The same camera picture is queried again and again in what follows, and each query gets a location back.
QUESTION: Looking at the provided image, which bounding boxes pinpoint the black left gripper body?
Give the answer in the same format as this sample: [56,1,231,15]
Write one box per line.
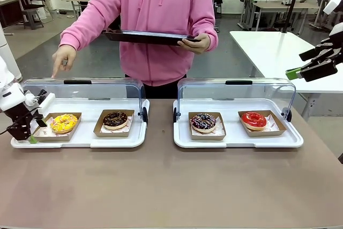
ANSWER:
[2,105,45,142]

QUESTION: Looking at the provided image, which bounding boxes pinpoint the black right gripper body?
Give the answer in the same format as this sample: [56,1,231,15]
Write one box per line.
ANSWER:
[318,38,343,65]

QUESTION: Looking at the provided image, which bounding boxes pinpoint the brown paper donut tray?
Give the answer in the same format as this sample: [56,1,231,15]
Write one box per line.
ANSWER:
[188,111,227,142]
[93,109,136,138]
[237,109,287,138]
[32,112,83,142]

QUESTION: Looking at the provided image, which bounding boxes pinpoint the yellow sprinkled donut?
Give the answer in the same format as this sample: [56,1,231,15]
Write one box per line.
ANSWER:
[50,113,79,134]

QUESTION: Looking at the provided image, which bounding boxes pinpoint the dark donut with coloured sprinkles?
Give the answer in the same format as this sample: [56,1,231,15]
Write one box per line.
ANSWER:
[190,113,217,134]

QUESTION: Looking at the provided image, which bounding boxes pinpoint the black serving tray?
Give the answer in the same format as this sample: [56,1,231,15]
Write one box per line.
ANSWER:
[102,28,202,47]

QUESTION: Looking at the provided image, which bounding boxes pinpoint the person's right forearm pink sleeve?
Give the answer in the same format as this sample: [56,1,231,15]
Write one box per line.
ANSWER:
[59,3,118,53]

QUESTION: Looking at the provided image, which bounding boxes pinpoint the person's left forearm pink sleeve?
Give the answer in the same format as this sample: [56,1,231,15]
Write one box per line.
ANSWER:
[187,1,219,50]

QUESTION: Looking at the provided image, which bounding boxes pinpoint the chocolate nut donut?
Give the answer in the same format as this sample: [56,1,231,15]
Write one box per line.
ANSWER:
[102,111,129,131]

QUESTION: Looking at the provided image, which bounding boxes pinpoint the red glazed donut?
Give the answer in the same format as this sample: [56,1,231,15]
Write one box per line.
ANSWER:
[241,111,268,131]

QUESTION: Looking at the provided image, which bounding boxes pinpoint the person in pink hoodie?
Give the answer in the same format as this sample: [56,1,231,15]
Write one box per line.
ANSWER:
[59,0,219,87]

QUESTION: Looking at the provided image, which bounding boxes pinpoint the person's right hand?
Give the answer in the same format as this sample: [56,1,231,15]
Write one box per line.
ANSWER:
[51,44,78,79]

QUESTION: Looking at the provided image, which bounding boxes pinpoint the person's left hand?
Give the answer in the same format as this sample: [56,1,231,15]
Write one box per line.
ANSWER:
[177,33,211,55]

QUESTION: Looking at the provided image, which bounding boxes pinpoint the white display tray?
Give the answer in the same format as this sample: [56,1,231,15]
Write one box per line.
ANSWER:
[10,97,150,149]
[173,97,304,149]

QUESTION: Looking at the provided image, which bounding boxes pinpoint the white table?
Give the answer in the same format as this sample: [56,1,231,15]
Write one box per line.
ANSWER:
[229,30,343,119]

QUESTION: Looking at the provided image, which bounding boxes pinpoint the black stand pole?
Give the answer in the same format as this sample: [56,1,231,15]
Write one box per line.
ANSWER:
[280,0,307,34]

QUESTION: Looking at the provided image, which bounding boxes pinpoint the grey background desk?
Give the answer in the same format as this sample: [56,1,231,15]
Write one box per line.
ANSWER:
[239,0,320,35]

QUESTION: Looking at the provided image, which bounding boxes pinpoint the white rounded cabinet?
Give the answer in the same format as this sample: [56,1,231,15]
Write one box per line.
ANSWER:
[0,24,23,82]

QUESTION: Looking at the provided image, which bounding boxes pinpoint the clear display lid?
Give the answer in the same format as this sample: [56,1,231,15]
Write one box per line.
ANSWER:
[173,77,297,123]
[19,77,148,124]

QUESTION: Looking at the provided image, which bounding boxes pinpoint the black office chair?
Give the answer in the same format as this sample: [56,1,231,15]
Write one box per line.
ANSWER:
[20,0,46,31]

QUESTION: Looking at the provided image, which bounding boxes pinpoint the black trousers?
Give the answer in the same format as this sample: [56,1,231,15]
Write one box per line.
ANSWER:
[124,73,188,100]

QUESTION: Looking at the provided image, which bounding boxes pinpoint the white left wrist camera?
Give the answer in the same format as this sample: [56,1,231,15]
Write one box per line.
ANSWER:
[39,93,56,115]

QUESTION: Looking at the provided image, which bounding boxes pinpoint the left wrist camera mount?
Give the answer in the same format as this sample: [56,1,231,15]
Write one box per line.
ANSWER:
[23,88,48,107]

